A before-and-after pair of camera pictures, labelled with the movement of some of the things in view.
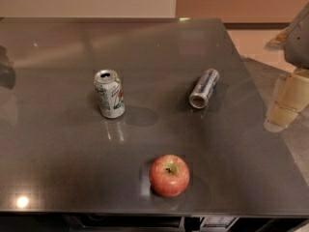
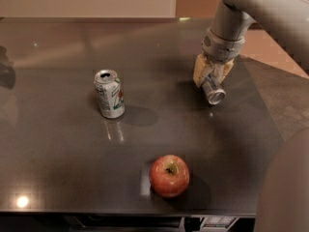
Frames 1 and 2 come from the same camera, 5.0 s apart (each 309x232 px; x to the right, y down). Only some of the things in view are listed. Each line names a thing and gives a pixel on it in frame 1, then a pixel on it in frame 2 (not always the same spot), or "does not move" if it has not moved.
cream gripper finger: [292, 97] -> [219, 49]
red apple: [169, 175] does not move
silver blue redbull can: [204, 88] -> [214, 94]
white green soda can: [110, 94] does not move
